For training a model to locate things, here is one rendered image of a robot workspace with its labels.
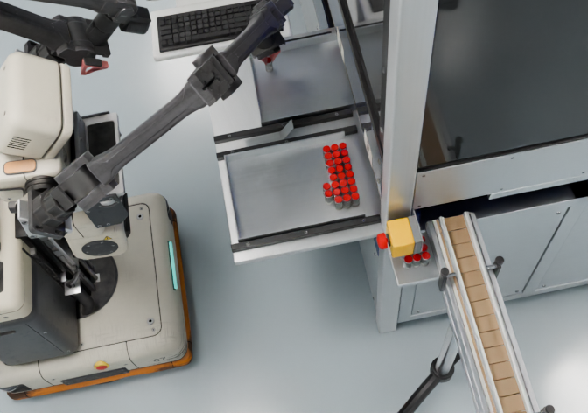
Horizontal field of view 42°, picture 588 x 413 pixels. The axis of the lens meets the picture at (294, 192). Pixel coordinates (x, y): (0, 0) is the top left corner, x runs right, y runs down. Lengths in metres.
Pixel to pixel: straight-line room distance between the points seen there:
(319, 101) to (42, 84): 0.80
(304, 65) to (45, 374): 1.34
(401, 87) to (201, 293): 1.71
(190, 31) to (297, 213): 0.77
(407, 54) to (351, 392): 1.67
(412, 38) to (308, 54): 1.03
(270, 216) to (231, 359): 0.93
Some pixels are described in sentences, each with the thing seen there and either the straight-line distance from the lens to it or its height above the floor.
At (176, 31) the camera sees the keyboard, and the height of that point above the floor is 0.83.
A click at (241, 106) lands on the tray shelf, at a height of 0.88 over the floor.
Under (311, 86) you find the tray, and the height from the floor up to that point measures 0.88.
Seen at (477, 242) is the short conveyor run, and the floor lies 0.97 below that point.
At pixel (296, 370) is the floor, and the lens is 2.80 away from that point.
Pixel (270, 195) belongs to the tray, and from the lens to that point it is 2.07.
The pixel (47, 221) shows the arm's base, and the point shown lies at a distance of 1.81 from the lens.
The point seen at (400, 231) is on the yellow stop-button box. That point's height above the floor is 1.03.
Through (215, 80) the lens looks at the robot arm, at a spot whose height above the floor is 1.38.
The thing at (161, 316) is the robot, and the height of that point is 0.28.
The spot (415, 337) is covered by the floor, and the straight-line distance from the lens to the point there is 2.83.
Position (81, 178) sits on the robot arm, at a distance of 1.74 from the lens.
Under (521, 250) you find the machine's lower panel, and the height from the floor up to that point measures 0.56.
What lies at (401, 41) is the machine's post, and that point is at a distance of 1.30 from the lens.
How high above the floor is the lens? 2.71
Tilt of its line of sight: 63 degrees down
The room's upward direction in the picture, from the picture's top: 10 degrees counter-clockwise
